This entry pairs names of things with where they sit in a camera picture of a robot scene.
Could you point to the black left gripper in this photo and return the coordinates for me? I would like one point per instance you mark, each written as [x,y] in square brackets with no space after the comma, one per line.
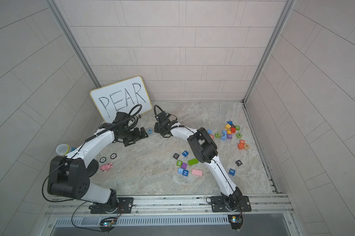
[137,134]

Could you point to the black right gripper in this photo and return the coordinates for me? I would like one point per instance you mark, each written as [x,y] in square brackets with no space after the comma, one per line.
[159,126]

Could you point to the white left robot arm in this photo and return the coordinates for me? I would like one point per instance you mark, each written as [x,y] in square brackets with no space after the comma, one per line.
[69,175]

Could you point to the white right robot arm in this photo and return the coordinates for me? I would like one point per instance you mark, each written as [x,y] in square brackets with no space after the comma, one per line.
[205,151]

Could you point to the whiteboard with PEAR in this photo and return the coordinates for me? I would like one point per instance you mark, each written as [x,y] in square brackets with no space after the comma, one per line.
[121,97]

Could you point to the black O block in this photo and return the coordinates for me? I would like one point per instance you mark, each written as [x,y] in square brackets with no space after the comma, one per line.
[176,156]

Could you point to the blue 7 block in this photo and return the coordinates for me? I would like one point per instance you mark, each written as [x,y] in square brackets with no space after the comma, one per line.
[185,153]

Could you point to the green 2 block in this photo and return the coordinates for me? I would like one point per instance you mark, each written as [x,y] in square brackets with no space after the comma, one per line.
[179,163]

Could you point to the pink pig toy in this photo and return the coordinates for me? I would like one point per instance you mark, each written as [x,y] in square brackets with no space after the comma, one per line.
[106,167]

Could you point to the purple small block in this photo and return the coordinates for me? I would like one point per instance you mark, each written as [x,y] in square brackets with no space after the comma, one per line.
[184,165]

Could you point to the green rectangular block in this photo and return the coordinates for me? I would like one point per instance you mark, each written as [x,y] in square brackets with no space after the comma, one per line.
[193,162]

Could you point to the light blue S block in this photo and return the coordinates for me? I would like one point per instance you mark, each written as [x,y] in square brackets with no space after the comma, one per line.
[180,170]

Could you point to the blue H block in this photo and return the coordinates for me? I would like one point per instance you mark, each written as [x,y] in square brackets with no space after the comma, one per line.
[185,173]

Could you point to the pink rectangular block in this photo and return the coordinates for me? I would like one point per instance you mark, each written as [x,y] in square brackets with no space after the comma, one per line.
[196,172]

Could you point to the blue arch block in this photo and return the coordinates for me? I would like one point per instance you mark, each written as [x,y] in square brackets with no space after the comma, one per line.
[224,135]

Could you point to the toy microphone on stand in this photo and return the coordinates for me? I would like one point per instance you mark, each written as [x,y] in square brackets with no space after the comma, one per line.
[64,149]

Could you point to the orange red plain cube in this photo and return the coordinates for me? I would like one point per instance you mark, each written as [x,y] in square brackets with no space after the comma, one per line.
[241,146]

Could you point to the blue W block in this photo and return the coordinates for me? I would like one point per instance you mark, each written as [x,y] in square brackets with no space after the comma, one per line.
[232,172]

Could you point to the black K block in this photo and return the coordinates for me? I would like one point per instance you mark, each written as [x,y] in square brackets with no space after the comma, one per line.
[238,163]

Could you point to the tan divide sign block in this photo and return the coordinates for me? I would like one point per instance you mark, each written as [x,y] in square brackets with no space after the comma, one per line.
[246,146]

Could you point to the left green circuit board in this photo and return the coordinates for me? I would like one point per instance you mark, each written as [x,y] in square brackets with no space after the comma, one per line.
[107,224]

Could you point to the green circuit board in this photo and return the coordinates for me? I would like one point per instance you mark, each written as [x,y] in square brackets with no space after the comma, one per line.
[236,221]
[107,224]

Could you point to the right green circuit board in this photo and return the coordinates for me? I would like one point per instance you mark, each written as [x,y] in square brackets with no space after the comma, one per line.
[236,221]

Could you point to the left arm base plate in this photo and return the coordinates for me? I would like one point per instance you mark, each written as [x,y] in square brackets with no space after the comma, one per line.
[124,206]

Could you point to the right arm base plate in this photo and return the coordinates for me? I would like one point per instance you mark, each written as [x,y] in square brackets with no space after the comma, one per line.
[218,204]

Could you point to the aluminium front rail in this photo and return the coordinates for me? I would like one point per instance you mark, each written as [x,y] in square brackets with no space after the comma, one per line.
[197,205]

